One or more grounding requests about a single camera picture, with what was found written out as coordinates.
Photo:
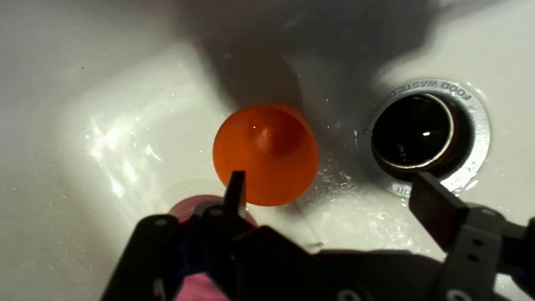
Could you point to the orange plastic cup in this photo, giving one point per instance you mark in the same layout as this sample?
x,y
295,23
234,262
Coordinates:
x,y
276,150

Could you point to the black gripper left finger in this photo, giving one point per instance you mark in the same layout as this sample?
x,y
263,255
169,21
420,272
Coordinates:
x,y
234,198

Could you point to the sink drain opening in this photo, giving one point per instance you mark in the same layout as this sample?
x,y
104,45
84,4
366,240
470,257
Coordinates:
x,y
433,127

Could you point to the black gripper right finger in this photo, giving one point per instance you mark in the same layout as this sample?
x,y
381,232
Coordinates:
x,y
437,210

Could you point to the white kitchen sink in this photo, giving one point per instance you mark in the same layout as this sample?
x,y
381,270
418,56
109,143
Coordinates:
x,y
109,110

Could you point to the pink plastic cup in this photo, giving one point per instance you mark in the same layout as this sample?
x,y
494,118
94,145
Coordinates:
x,y
199,285

